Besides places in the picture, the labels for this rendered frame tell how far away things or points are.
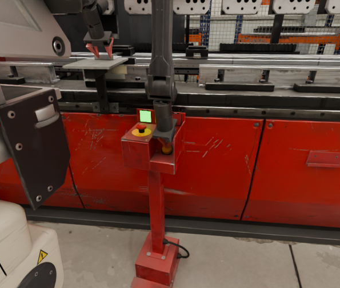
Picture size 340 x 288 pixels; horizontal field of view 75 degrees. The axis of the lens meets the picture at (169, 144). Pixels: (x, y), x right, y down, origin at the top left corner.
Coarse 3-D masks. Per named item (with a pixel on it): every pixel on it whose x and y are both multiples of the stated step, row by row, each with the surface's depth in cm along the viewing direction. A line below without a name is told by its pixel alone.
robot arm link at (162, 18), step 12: (156, 0) 54; (168, 0) 54; (156, 12) 55; (168, 12) 55; (156, 24) 56; (168, 24) 56; (156, 36) 58; (168, 36) 57; (156, 48) 59; (168, 48) 59; (156, 60) 60; (168, 60) 60; (156, 72) 62; (168, 72) 61; (156, 84) 64; (168, 84) 63; (168, 96) 65
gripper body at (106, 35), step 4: (96, 24) 83; (100, 24) 84; (88, 28) 84; (92, 28) 84; (96, 28) 84; (100, 28) 85; (88, 32) 91; (92, 32) 85; (96, 32) 85; (100, 32) 86; (104, 32) 90; (108, 32) 90; (88, 36) 89; (92, 36) 86; (96, 36) 86; (100, 36) 87; (104, 36) 88; (108, 36) 88; (84, 40) 88; (88, 40) 87; (92, 40) 87; (96, 40) 87; (100, 40) 87; (104, 40) 87; (108, 40) 87
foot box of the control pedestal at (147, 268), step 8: (168, 240) 119; (176, 240) 119; (144, 248) 115; (176, 248) 115; (144, 256) 111; (168, 256) 111; (176, 256) 117; (136, 264) 107; (144, 264) 107; (152, 264) 107; (160, 264) 107; (168, 264) 107; (176, 264) 119; (136, 272) 110; (144, 272) 109; (152, 272) 107; (160, 272) 105; (168, 272) 104; (176, 272) 115; (136, 280) 111; (144, 280) 111; (152, 280) 110; (160, 280) 108; (168, 280) 107
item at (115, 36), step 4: (104, 16) 98; (108, 16) 98; (112, 16) 98; (116, 16) 98; (104, 20) 99; (108, 20) 99; (112, 20) 99; (116, 20) 98; (104, 24) 100; (108, 24) 100; (112, 24) 99; (116, 24) 99; (104, 28) 100; (108, 28) 100; (112, 28) 100; (116, 28) 100; (112, 32) 101; (116, 32) 101; (112, 36) 102; (116, 36) 102
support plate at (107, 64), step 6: (84, 60) 97; (90, 60) 97; (96, 60) 97; (102, 60) 97; (108, 60) 97; (114, 60) 97; (120, 60) 97; (126, 60) 102; (66, 66) 83; (72, 66) 83; (78, 66) 83; (84, 66) 82; (90, 66) 82; (96, 66) 82; (102, 66) 82; (108, 66) 82; (114, 66) 87
